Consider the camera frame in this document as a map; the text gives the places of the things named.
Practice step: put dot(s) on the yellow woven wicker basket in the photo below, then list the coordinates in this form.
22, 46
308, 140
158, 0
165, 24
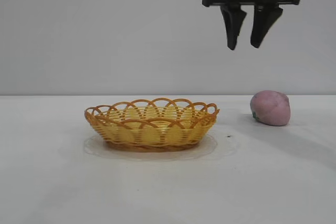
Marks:
152, 134

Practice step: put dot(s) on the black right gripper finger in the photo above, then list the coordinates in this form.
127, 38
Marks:
262, 24
233, 24

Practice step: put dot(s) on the pink toy peach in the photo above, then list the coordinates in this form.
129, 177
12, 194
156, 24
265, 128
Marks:
271, 108

